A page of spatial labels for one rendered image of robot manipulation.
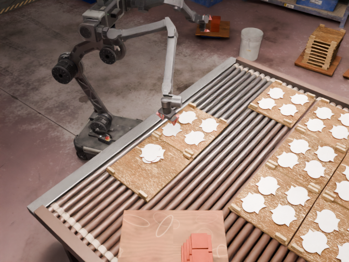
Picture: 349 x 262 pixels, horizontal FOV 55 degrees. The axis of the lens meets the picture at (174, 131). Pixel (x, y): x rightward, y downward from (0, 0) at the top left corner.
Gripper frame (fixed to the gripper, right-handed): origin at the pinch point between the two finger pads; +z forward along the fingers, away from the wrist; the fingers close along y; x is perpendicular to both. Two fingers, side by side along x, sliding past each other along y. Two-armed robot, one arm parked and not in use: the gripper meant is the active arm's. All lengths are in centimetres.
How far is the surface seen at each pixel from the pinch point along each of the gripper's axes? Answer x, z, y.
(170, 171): 25.7, 9.0, -20.6
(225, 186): 14, 13, -52
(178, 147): 6.7, 11.1, -12.6
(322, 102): -96, 24, -69
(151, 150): 21.1, 6.7, -2.1
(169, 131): -0.1, 10.8, 1.0
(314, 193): -12, 15, -95
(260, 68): -107, 23, -12
